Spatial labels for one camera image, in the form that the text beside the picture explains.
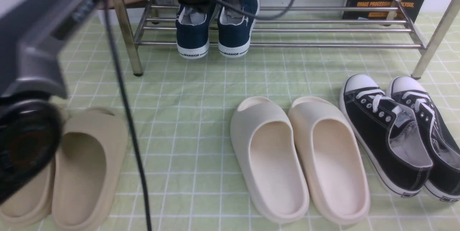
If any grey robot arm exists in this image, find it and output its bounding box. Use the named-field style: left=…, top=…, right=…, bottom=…
left=0, top=0, right=212, bottom=204

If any black canvas sneaker right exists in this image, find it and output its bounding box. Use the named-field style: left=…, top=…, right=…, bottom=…
left=386, top=76, right=460, bottom=203

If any tan foam slide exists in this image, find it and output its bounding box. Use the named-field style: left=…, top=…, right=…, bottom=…
left=0, top=159, right=55, bottom=228
left=51, top=107, right=128, bottom=231

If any cream foam slide left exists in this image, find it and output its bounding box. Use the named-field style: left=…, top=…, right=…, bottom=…
left=230, top=96, right=309, bottom=224

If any navy slip-on shoe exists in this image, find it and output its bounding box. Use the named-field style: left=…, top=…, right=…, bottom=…
left=175, top=4, right=216, bottom=60
left=217, top=0, right=260, bottom=59

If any black canvas sneaker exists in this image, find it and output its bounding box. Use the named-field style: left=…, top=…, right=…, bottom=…
left=339, top=74, right=433, bottom=198
left=386, top=76, right=460, bottom=203

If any cream foam slide right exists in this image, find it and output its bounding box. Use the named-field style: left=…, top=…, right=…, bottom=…
left=287, top=96, right=370, bottom=226

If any metal shoe rack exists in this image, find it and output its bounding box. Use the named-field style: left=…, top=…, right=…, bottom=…
left=112, top=0, right=459, bottom=80

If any black cable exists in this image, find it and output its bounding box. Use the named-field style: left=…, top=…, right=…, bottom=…
left=102, top=0, right=299, bottom=231

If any cream foam slide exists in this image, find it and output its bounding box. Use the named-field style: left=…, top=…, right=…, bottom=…
left=287, top=96, right=370, bottom=226
left=230, top=96, right=309, bottom=224

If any tan foam slide right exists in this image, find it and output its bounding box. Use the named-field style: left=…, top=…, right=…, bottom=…
left=51, top=107, right=128, bottom=231

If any tan foam slide left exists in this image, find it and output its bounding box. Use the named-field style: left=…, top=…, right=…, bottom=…
left=0, top=159, right=55, bottom=228

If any black canvas sneaker left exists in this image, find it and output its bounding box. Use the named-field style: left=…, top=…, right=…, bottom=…
left=339, top=74, right=433, bottom=198

